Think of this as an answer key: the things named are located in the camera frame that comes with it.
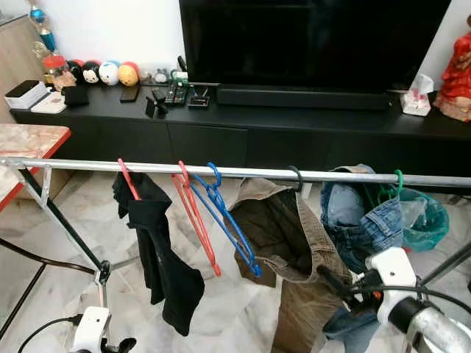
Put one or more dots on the blue plastic hanger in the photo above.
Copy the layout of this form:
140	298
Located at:
215	191

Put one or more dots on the black flat television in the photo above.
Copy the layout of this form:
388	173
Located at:
309	37

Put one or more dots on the black clip stand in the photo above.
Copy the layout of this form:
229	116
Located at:
156	104

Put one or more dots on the blue denim jeans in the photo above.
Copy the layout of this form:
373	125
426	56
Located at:
368	228

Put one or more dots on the black tv console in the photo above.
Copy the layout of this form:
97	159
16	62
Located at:
265	140

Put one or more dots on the brown trousers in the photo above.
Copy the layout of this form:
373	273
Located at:
287	243

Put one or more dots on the red robed figurine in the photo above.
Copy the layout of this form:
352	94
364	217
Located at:
456	73

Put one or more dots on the red lid jar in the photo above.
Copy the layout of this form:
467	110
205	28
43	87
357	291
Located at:
55	70

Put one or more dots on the orange marble folding table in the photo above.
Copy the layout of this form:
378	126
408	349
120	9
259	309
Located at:
22	147

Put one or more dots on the red bin with green bag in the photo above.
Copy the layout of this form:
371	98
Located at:
430	220

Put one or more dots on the white box black lid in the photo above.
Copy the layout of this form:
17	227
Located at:
26	97

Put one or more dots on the black white round plush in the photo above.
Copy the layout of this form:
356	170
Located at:
91	73

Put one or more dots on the black small device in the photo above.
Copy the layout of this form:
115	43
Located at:
199	98

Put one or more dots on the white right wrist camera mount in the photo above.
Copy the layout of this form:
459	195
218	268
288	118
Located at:
394	276

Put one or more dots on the green plastic hanger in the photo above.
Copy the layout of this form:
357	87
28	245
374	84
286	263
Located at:
398	180

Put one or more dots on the white pink flat pouch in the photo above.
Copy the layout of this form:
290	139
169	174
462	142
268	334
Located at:
49	105

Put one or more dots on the silver metal clothes rack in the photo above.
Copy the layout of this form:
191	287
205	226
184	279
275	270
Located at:
88	165

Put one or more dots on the black remote control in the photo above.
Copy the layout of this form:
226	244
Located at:
175	95

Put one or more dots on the black shirt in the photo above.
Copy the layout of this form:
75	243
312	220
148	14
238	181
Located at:
162	257

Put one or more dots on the black red round plush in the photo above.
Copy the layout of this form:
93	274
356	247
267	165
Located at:
75	70

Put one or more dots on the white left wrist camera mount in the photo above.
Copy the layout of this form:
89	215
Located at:
90	329

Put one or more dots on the light wooden cabinet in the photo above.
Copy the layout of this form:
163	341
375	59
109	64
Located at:
18	70

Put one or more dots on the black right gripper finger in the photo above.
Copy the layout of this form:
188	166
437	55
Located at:
334	278

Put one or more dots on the white pink tissue pack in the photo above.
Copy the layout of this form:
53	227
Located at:
416	99

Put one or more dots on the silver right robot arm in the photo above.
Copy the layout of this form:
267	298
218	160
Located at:
438	331

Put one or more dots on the red plastic hanger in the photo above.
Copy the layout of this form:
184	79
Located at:
184	182
129	182

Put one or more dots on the white blue round plush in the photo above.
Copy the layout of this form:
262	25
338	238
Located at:
109	73

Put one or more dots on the grey small figurine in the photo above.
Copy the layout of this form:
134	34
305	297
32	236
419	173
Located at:
161	76

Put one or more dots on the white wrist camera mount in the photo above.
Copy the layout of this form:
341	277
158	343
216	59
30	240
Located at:
90	329
394	276

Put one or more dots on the black wallet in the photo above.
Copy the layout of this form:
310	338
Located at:
75	96

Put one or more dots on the green white mug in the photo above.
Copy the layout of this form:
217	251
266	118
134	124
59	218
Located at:
179	77

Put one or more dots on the black smartphone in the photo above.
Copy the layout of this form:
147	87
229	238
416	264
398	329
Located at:
129	93

